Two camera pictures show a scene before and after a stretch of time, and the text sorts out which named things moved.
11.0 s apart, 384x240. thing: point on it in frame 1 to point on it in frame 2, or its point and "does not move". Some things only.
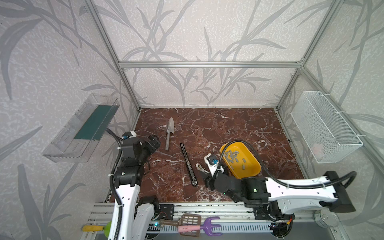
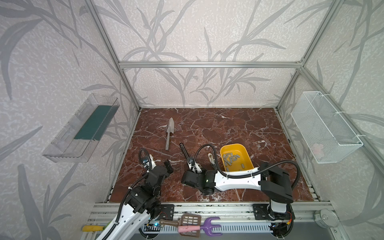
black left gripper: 149,144 to 160,171
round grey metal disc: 325,218 does not move
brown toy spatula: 187,219 does not move
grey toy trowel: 170,129 does not move
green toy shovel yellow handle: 106,228 does not move
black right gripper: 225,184 to 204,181
